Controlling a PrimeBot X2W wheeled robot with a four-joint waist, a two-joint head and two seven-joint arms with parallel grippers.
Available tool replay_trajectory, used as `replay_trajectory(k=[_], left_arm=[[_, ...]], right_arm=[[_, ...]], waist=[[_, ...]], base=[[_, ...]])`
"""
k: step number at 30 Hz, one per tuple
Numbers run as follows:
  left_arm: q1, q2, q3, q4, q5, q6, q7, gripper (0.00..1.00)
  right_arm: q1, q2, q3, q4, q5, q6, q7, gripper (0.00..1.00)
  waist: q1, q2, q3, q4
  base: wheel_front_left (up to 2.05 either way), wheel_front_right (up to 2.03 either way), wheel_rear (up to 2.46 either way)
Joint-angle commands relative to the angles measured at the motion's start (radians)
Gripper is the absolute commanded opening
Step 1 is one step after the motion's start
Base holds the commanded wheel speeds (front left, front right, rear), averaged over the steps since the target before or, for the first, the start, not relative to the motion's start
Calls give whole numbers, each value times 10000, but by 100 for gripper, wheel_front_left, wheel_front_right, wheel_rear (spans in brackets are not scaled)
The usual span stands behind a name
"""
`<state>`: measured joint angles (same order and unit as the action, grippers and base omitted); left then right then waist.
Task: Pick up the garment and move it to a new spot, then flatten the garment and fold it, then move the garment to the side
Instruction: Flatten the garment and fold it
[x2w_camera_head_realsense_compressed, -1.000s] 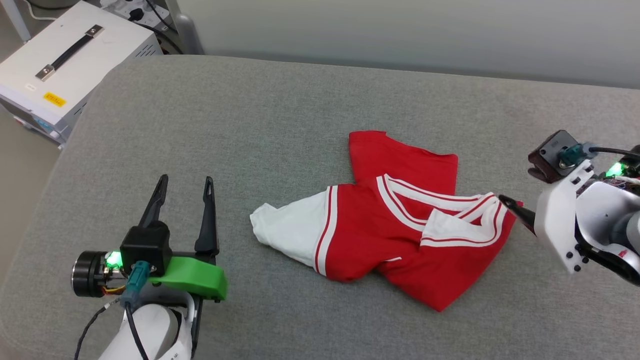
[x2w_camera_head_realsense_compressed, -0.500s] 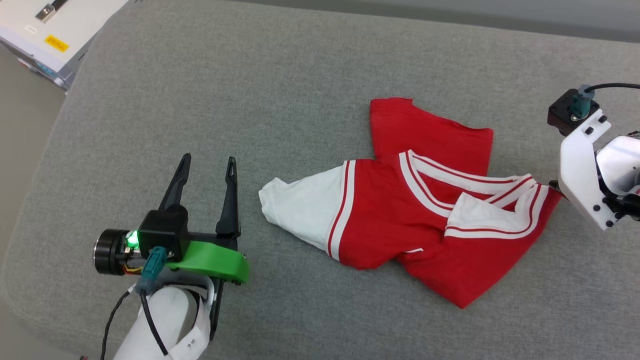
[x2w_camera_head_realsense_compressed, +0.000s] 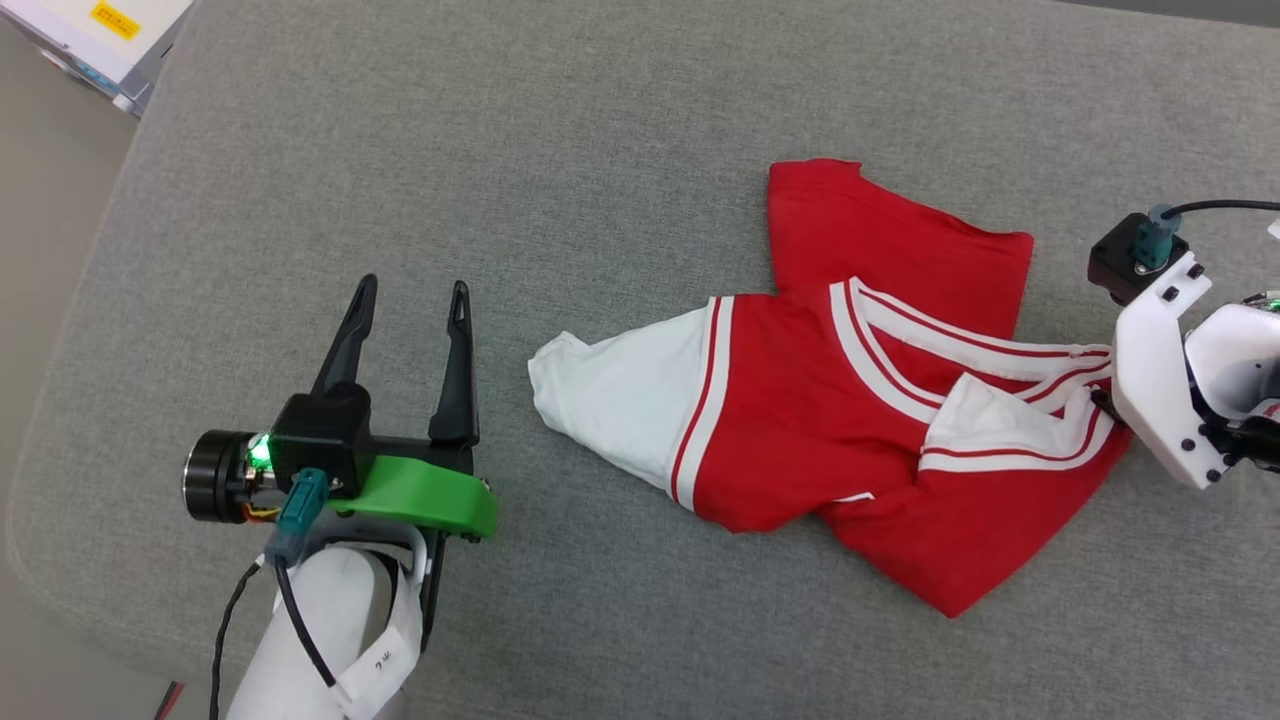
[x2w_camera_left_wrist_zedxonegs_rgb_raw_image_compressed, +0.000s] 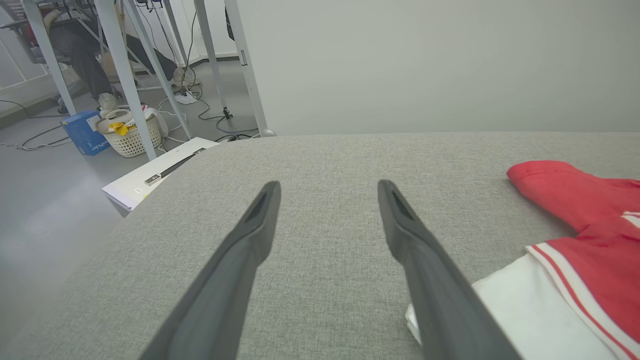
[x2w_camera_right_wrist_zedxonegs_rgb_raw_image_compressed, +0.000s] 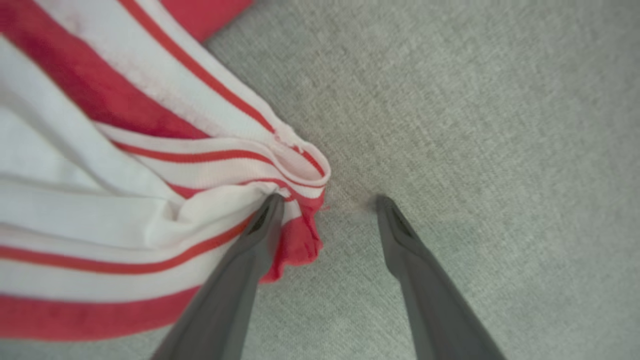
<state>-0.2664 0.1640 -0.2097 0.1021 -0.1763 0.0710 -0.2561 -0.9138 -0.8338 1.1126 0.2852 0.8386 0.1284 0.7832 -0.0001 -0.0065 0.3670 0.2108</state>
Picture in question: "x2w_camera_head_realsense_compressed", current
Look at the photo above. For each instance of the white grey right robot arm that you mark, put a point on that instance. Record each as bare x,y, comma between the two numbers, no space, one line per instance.
1240,350

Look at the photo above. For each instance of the yellow warning label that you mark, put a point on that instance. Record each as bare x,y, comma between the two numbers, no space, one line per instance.
115,19

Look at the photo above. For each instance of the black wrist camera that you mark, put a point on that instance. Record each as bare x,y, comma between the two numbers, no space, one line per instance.
320,440
1125,265

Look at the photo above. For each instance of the white equipment case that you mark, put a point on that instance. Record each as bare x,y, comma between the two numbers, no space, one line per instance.
70,45

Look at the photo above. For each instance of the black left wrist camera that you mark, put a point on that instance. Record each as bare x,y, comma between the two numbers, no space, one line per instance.
320,440

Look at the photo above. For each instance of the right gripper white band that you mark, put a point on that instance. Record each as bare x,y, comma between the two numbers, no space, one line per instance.
1155,380

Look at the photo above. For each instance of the red white sports jersey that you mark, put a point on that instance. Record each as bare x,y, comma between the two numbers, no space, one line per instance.
800,420

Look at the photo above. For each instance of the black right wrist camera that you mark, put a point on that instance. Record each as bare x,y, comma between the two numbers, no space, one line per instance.
1125,265

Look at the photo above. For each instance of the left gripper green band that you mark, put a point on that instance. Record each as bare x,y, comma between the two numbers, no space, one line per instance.
430,500

